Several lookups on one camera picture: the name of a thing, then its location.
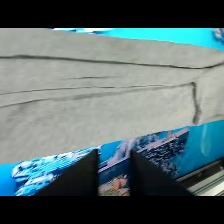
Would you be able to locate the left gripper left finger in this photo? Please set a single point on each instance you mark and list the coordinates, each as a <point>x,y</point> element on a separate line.
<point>81,178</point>

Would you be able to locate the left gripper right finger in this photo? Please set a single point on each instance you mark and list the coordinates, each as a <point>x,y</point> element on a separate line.
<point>150,180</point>

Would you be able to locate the silver frame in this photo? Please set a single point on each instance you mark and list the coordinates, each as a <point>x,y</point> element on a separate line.
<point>211,186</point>

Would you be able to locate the grey T-shirt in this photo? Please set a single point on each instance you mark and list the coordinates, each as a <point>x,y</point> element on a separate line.
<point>100,100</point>

